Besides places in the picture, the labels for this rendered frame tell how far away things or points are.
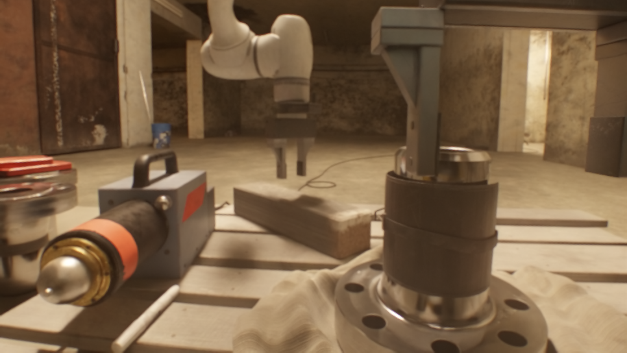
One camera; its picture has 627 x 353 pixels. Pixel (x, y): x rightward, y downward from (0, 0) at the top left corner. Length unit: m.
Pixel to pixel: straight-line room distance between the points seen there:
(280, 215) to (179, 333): 0.40
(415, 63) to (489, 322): 0.33
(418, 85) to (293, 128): 0.61
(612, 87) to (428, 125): 0.13
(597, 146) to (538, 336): 0.24
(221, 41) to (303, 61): 0.20
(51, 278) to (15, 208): 0.47
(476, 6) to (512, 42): 5.73
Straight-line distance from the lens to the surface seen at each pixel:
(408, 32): 0.21
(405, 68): 0.22
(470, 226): 0.39
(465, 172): 0.38
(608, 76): 0.30
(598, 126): 0.29
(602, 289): 0.76
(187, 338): 0.50
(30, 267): 1.03
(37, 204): 0.92
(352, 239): 0.70
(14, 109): 4.69
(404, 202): 0.39
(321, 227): 0.70
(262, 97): 11.22
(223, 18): 0.81
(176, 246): 0.63
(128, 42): 6.00
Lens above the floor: 0.42
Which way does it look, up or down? 6 degrees down
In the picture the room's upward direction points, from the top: straight up
